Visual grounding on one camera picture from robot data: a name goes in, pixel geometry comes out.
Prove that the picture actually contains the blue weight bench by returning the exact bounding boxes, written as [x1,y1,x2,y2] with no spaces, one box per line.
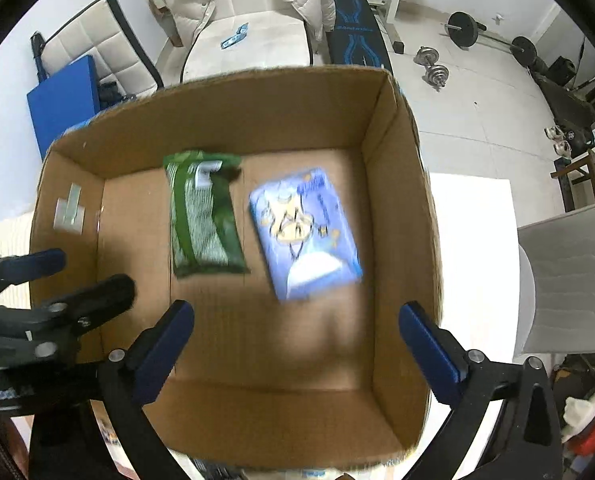
[327,0,405,73]

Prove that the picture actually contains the green snack packet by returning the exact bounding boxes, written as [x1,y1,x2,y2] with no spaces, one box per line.
[163,151,248,278]

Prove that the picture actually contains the blue foam mat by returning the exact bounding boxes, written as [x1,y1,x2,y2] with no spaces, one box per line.
[27,55,101,158]

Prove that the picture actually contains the cardboard box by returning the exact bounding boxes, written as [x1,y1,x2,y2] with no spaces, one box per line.
[30,65,441,469]

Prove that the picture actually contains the white padded chair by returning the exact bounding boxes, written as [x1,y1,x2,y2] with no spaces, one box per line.
[180,10,313,82]

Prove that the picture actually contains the blue bear tissue pack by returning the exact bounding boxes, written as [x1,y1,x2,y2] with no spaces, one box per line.
[248,168,363,301]

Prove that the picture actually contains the barbell on floor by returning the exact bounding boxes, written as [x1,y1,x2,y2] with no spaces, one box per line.
[444,11,538,68]

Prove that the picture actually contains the chrome dumbbell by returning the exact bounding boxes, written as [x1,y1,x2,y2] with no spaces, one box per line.
[413,46,450,91]

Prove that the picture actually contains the grey chair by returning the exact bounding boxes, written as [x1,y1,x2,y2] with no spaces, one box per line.
[514,204,595,356]

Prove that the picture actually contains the white folding padded seat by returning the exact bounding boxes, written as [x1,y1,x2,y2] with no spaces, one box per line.
[30,0,164,98]

